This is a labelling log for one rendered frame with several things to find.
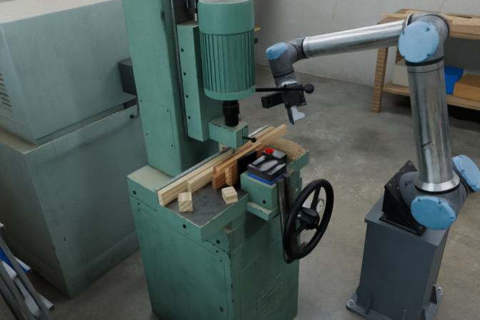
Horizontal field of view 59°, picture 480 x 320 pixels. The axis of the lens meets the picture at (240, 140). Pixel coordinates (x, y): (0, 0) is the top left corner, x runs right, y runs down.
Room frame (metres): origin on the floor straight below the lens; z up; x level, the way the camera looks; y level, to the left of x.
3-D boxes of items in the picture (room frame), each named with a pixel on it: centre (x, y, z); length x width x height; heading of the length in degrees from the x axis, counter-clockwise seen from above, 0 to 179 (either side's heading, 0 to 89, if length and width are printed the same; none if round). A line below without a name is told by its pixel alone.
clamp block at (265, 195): (1.22, -0.09, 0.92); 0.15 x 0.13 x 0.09; 138
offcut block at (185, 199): (1.13, 0.18, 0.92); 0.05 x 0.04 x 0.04; 5
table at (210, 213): (1.28, -0.03, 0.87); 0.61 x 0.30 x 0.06; 138
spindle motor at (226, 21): (1.38, 0.03, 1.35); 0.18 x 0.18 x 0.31
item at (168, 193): (1.36, 0.07, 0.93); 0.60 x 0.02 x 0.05; 138
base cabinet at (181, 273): (1.46, 0.12, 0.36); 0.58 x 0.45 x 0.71; 48
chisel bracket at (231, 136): (1.39, 0.04, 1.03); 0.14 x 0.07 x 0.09; 48
